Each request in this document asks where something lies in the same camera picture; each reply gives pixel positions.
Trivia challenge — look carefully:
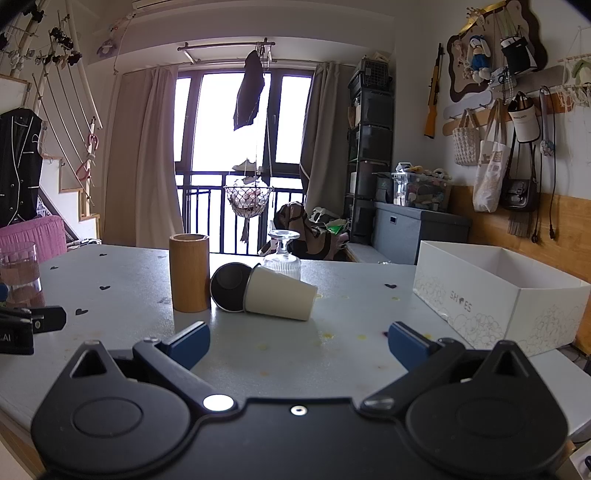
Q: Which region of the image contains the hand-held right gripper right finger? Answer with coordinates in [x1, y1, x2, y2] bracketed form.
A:
[360, 322, 539, 411]

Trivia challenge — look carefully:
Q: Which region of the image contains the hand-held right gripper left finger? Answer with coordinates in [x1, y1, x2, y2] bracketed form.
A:
[60, 322, 236, 414]

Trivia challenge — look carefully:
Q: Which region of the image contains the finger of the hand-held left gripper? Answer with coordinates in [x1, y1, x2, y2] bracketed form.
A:
[0, 305, 66, 334]

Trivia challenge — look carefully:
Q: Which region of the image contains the white paper cup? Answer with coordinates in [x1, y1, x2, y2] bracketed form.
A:
[243, 264, 318, 321]

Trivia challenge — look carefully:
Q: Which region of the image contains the brown leather shoulder bag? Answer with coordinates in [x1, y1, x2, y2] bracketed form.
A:
[501, 138, 540, 213]

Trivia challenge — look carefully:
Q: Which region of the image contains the black cup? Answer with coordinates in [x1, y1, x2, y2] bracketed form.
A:
[210, 263, 253, 313]

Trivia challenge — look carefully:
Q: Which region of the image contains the bamboo cup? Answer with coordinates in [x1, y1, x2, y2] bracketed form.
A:
[169, 233, 212, 313]

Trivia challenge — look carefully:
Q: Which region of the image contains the clear drinking glass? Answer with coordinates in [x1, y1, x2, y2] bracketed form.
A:
[0, 242, 45, 308]

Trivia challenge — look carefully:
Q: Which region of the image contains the white shoe box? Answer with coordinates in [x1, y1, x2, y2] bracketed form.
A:
[412, 240, 591, 357]

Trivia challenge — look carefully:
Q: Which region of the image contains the grey storage cabinet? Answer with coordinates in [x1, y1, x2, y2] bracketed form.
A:
[372, 201, 472, 265]

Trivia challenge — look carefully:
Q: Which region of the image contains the clear ribbed glass goblet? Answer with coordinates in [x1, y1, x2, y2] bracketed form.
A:
[263, 229, 302, 280]

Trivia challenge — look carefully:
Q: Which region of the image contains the wooden staircase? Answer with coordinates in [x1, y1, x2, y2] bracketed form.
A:
[39, 152, 101, 241]

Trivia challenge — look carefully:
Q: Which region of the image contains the black balcony railing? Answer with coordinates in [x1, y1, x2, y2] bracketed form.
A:
[175, 171, 306, 255]

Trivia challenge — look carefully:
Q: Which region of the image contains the clear plastic storage box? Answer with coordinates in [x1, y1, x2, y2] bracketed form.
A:
[392, 172, 452, 212]

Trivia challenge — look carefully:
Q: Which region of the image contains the pile of clothes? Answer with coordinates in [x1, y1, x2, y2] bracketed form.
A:
[271, 202, 350, 262]

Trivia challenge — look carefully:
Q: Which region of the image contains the black jacket with white trim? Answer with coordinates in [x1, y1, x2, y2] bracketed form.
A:
[0, 108, 44, 228]

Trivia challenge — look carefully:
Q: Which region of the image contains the beige curtain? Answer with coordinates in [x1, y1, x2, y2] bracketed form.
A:
[300, 62, 354, 206]
[102, 65, 186, 248]

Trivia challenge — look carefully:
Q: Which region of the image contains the canvas tote bag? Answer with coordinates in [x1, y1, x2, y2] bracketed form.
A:
[472, 99, 513, 213]

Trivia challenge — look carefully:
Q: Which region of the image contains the black shelf unit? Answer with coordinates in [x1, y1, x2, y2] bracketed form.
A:
[345, 69, 396, 246]

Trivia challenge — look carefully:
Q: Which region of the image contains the white knitted bag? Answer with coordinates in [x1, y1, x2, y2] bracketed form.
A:
[452, 109, 481, 166]

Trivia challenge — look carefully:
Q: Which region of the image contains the toy rifle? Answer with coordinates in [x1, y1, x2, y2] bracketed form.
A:
[423, 43, 444, 138]

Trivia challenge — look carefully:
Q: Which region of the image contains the white bucket bag black trim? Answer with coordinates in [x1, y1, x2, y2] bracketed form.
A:
[507, 92, 541, 143]

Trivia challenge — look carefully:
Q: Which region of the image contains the dark hanging garment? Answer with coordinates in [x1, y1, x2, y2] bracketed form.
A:
[233, 49, 267, 132]

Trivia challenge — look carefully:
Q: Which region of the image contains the grey pet carrier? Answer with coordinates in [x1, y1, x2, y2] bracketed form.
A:
[349, 58, 393, 89]

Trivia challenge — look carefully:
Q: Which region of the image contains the plush doll in blue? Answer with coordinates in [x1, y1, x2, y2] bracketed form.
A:
[466, 34, 493, 84]

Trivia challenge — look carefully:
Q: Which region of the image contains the metal drying rod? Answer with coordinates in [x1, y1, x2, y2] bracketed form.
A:
[177, 40, 273, 64]

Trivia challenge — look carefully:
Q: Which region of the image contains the black and white handbag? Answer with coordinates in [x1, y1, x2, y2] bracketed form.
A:
[501, 25, 532, 73]

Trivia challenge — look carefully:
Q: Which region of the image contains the white air conditioner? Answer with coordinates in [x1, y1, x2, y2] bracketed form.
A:
[131, 0, 186, 11]

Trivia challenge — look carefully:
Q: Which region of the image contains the hanging wire basket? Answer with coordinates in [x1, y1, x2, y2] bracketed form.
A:
[223, 184, 273, 218]

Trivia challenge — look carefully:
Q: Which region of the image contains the brown wavy wall board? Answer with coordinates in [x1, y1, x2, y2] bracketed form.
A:
[446, 0, 548, 103]

